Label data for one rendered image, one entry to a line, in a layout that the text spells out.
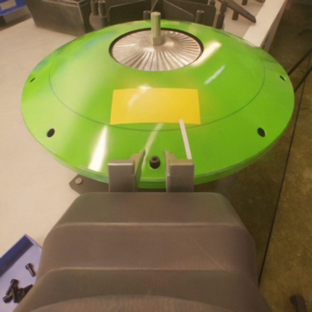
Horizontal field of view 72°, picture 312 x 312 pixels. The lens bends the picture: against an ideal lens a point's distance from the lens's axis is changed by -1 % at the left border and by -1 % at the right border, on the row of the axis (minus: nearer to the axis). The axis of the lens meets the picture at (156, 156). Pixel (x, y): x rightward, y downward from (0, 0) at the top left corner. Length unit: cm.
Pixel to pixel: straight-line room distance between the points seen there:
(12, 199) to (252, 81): 35
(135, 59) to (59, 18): 60
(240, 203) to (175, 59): 125
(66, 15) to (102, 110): 62
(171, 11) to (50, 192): 49
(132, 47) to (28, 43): 59
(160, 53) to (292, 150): 166
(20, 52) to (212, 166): 70
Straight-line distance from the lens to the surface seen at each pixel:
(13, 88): 62
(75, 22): 79
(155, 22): 26
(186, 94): 20
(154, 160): 17
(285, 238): 144
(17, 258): 34
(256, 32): 84
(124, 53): 26
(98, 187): 33
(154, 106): 19
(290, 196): 159
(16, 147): 46
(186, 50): 26
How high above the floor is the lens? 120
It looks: 51 degrees down
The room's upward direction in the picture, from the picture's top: 1 degrees counter-clockwise
